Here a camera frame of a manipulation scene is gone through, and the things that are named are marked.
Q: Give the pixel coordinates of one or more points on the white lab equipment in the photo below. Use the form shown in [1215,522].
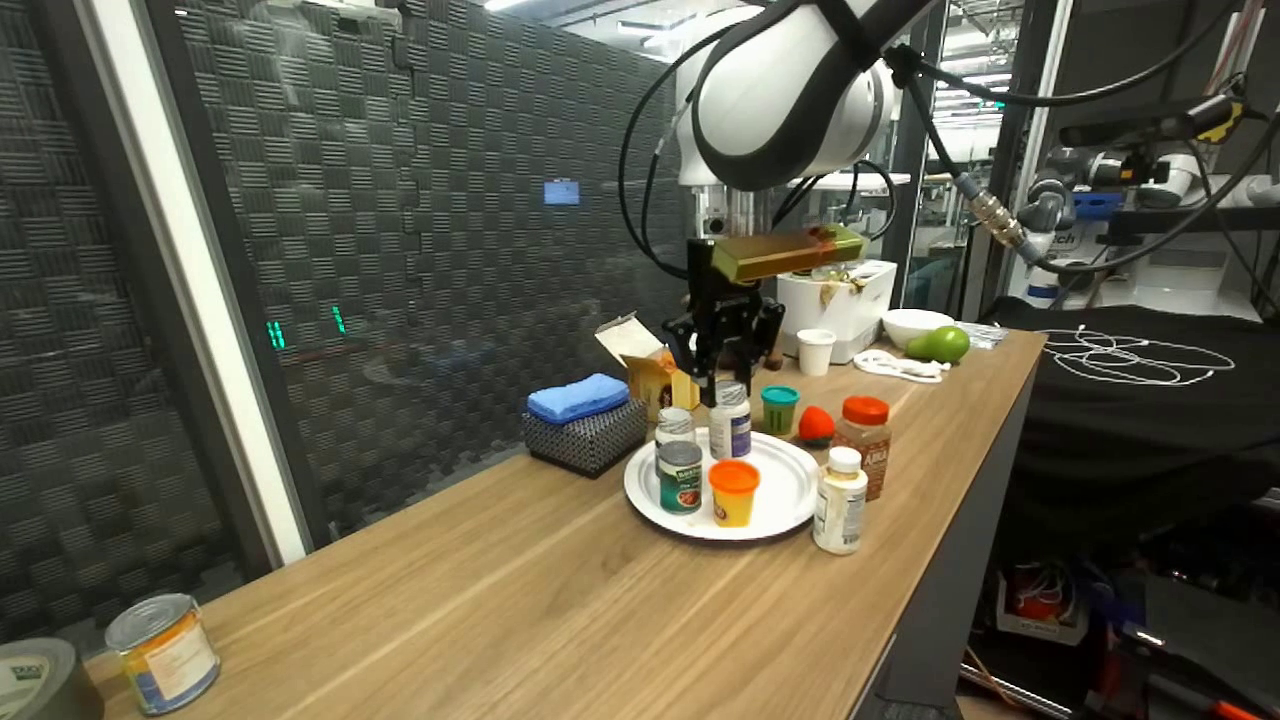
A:
[1065,274]

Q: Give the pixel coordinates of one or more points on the labelled tin can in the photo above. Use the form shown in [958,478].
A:
[164,656]

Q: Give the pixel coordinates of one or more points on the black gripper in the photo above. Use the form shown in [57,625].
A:
[724,323]

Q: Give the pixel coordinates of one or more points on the open yellow cardboard box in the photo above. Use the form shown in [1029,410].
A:
[640,362]

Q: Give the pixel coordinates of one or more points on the green round fruit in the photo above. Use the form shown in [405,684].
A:
[946,346]

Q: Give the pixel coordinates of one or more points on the white crumpled paper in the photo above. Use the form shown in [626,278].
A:
[903,364]

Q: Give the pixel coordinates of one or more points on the aluminium profile post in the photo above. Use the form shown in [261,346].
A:
[1042,104]

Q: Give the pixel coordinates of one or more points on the green can grey lid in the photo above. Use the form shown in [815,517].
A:
[680,482]

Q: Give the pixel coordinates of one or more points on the small blue wall marker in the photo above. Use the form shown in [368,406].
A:
[562,192]

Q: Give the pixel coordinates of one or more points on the grey tape roll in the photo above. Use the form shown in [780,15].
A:
[40,681]

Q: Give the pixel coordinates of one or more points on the white bowl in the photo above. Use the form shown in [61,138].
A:
[905,323]

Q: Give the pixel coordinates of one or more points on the red white box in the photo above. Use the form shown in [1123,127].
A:
[1033,600]

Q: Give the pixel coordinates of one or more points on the spice bottle orange cap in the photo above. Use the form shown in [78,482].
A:
[871,433]

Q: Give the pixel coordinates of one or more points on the yellow tub orange lid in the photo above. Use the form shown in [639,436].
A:
[735,493]

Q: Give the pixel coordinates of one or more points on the white bucket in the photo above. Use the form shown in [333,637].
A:
[843,323]

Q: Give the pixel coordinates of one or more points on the small red tomato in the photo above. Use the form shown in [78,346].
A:
[815,424]

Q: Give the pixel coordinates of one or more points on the yellow black clamp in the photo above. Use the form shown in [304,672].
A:
[1221,122]

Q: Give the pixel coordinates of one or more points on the white frame post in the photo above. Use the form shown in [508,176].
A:
[186,265]

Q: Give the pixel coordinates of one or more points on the white round plate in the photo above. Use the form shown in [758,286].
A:
[787,500]

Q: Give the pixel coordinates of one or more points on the blue sponge block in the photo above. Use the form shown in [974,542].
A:
[579,398]

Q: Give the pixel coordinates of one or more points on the black covered table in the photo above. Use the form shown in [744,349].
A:
[1133,440]

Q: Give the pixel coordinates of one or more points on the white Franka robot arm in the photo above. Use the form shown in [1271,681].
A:
[787,94]

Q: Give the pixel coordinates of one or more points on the white bottle green label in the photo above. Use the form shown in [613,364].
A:
[843,504]

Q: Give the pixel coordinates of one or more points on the green indicator light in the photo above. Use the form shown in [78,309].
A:
[337,323]
[277,338]

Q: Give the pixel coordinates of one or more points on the white paper cup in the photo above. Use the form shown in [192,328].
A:
[815,354]

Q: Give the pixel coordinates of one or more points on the green tub teal lid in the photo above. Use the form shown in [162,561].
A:
[780,410]

